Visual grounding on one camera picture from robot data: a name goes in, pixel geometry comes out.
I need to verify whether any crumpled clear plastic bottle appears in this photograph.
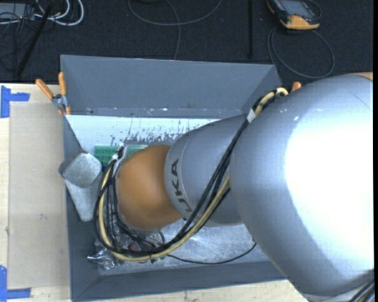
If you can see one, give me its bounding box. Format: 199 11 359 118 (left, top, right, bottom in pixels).
87 245 130 270

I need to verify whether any grey metal bin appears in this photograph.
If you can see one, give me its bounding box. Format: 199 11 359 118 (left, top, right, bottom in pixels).
59 54 300 302

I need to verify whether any green studded flat block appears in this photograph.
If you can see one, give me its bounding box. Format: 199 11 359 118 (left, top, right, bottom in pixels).
93 144 149 169

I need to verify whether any pale cardboard board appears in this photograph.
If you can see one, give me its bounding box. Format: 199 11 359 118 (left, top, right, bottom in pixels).
7 101 71 291

